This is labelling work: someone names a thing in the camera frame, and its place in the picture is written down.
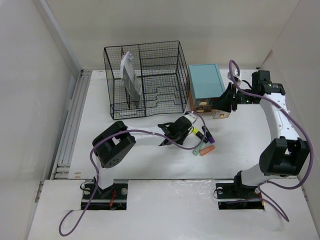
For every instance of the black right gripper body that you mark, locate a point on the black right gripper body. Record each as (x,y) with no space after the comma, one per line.
(240,98)

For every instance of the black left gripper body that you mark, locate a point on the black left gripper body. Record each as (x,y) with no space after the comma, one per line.
(180,138)

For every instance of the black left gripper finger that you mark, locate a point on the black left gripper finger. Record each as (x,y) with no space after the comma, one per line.
(165,142)
(166,127)

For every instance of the clear drawer with gold knob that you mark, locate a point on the clear drawer with gold knob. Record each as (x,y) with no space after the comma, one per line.
(221,113)

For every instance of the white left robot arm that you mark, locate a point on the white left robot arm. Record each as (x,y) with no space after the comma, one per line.
(113,144)

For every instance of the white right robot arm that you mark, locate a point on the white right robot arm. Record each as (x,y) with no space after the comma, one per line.
(287,151)

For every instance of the yellow highlighter marker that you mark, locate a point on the yellow highlighter marker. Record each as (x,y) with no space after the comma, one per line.
(200,135)

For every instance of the green correction tape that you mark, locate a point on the green correction tape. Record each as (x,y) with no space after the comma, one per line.
(196,151)

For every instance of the blue orange drawer box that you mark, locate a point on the blue orange drawer box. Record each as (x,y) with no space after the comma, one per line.
(206,86)

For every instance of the purple highlighter marker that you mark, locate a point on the purple highlighter marker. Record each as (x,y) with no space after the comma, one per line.
(208,135)

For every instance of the orange correction tape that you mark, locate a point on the orange correction tape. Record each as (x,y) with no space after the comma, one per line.
(206,150)

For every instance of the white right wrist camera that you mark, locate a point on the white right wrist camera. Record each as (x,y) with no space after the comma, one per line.
(234,74)

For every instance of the black wire mesh desk organizer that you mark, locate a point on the black wire mesh desk organizer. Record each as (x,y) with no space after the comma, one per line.
(161,69)

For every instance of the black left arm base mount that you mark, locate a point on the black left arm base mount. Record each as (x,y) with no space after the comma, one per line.
(114,198)

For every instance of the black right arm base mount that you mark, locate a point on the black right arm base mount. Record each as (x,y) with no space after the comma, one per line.
(231,197)

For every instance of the aluminium rail frame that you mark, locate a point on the aluminium rail frame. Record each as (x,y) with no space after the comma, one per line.
(60,166)

